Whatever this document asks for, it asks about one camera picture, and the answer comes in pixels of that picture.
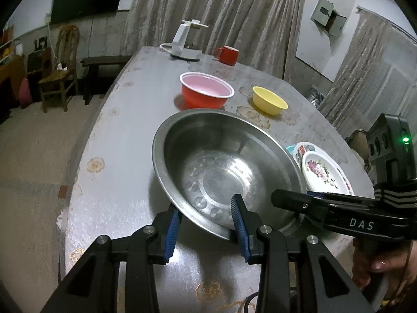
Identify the grey curtain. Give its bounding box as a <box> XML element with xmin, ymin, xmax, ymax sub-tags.
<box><xmin>121</xmin><ymin>0</ymin><xmax>305</xmax><ymax>81</ymax></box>
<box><xmin>319</xmin><ymin>9</ymin><xmax>416</xmax><ymax>137</ymax></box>

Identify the yellow plastic bowl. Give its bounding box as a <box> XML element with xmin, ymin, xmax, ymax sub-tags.
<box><xmin>252</xmin><ymin>86</ymin><xmax>288</xmax><ymax>116</ymax></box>

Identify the chair with cushion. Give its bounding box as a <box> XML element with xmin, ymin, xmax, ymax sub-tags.
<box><xmin>345</xmin><ymin>129</ymin><xmax>371</xmax><ymax>173</ymax></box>

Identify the red plastic bowl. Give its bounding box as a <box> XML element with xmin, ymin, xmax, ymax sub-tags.
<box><xmin>180</xmin><ymin>72</ymin><xmax>235</xmax><ymax>110</ymax></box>

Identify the right hand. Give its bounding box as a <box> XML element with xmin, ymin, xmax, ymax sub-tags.
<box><xmin>352</xmin><ymin>239</ymin><xmax>416</xmax><ymax>297</ymax></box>

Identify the red ceramic mug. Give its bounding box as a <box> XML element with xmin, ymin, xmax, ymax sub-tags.
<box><xmin>213</xmin><ymin>45</ymin><xmax>240</xmax><ymax>67</ymax></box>

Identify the wooden chair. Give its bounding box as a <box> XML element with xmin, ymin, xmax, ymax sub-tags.
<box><xmin>38</xmin><ymin>24</ymin><xmax>80</xmax><ymax>113</ymax></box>

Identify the wooden side cabinet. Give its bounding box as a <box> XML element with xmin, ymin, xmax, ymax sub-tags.
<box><xmin>0</xmin><ymin>38</ymin><xmax>27</xmax><ymax>118</ymax></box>

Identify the patterned white plate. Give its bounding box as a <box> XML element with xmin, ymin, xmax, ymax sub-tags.
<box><xmin>292</xmin><ymin>141</ymin><xmax>324</xmax><ymax>166</ymax></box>

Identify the teal plate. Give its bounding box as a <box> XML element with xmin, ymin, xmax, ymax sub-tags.
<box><xmin>286</xmin><ymin>145</ymin><xmax>296</xmax><ymax>154</ymax></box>

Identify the floral white plate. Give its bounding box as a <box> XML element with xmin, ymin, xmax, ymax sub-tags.
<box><xmin>301</xmin><ymin>151</ymin><xmax>354</xmax><ymax>195</ymax></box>

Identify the grey wall electrical box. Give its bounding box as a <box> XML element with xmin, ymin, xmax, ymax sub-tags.
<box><xmin>310</xmin><ymin>0</ymin><xmax>347</xmax><ymax>38</ymax></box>

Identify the dark wooden bench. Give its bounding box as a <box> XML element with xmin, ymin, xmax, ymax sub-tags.
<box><xmin>81</xmin><ymin>55</ymin><xmax>131</xmax><ymax>106</ymax></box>

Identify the large steel bowl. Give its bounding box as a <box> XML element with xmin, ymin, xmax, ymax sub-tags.
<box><xmin>152</xmin><ymin>109</ymin><xmax>306</xmax><ymax>240</ymax></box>

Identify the white electric kettle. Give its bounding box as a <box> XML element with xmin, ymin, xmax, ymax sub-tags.
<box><xmin>159</xmin><ymin>19</ymin><xmax>209</xmax><ymax>62</ymax></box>

